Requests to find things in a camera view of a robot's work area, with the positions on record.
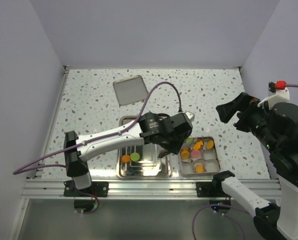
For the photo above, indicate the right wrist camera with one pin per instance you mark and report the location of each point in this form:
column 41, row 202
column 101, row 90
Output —
column 280, row 94

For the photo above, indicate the round dotted orange cookie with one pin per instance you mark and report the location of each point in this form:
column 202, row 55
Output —
column 185, row 153

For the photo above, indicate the flower edged orange cookie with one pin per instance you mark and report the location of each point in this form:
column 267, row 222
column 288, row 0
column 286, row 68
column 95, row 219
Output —
column 199, row 168

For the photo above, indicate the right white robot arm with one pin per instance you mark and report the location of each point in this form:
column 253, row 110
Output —
column 276, row 219

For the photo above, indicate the square tin lid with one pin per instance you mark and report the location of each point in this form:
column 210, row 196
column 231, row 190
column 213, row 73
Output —
column 130, row 90

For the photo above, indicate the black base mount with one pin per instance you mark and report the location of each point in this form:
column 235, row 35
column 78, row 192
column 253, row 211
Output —
column 213, row 188
column 97, row 189

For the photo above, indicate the orange fish cookie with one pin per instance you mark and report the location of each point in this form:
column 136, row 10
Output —
column 198, row 145

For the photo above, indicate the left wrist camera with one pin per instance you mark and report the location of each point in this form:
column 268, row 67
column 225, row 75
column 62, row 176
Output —
column 190, row 115

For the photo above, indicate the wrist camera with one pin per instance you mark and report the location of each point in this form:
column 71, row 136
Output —
column 190, row 115
column 280, row 94

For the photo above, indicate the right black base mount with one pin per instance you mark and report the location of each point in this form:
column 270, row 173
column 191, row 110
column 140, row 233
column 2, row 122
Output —
column 213, row 188

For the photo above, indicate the aluminium rail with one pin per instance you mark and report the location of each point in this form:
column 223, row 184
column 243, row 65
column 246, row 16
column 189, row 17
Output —
column 170, row 189

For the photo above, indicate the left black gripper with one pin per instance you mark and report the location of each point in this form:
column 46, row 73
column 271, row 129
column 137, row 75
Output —
column 175, row 148

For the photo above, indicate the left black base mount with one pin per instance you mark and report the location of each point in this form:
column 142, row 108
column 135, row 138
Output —
column 97, row 189

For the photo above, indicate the green sandwich cookie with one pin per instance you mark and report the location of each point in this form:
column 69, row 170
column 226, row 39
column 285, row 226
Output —
column 190, row 141
column 135, row 156

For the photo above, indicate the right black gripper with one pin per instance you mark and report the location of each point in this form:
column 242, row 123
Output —
column 245, row 101

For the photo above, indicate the pink cookie tin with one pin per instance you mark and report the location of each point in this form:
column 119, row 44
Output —
column 209, row 159

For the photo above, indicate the large steel tray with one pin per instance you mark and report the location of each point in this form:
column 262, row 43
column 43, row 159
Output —
column 149, row 166

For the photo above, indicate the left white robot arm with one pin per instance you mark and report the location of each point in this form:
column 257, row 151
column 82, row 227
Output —
column 78, row 150

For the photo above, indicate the pink sandwich cookie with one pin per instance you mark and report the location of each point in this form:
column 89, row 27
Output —
column 195, row 154

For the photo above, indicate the orange chip cookie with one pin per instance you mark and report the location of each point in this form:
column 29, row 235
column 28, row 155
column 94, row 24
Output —
column 126, row 159

